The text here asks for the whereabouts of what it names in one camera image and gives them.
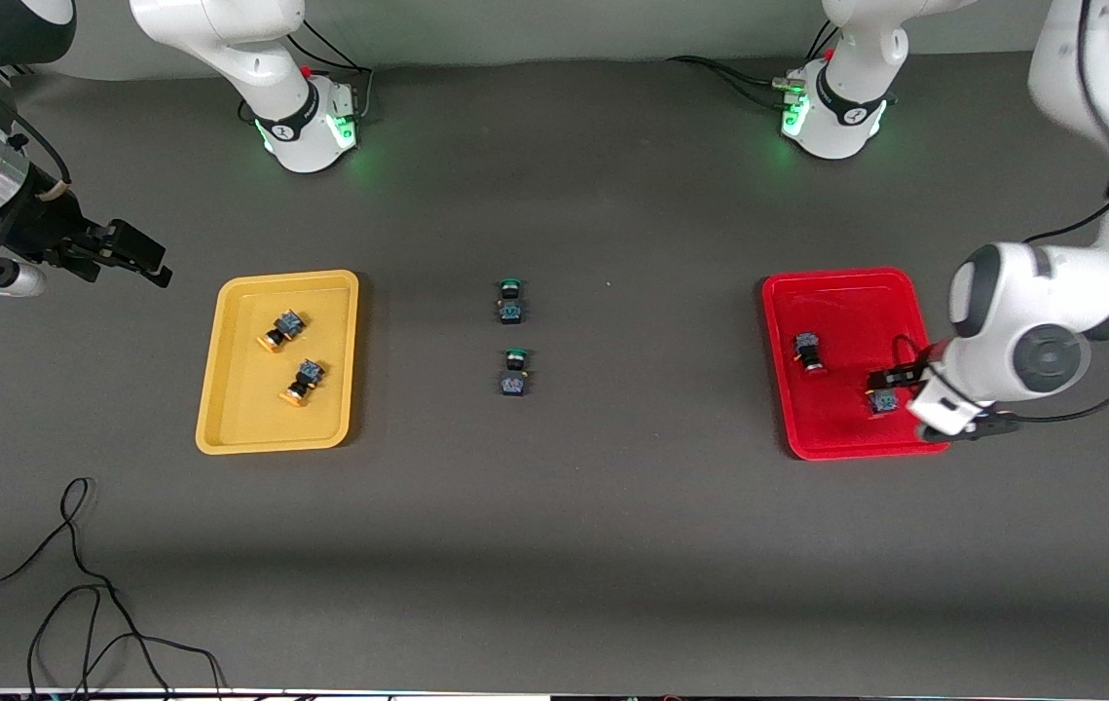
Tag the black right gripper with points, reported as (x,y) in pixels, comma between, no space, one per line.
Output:
(55,233)

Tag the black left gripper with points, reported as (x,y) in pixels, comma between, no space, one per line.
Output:
(907,374)

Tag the red mushroom push button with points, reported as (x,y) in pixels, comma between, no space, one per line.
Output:
(883,402)
(808,351)

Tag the yellow mushroom push button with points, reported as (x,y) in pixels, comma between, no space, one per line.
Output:
(305,381)
(282,329)

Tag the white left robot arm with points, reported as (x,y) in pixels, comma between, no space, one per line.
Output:
(1031,302)

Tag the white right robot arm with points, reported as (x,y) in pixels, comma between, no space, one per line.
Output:
(272,58)

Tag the red plastic tray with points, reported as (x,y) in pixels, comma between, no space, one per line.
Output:
(846,321)

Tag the yellow plastic tray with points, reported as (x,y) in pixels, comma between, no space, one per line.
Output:
(262,419)

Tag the green push button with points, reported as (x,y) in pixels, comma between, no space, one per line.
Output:
(514,376)
(510,304)

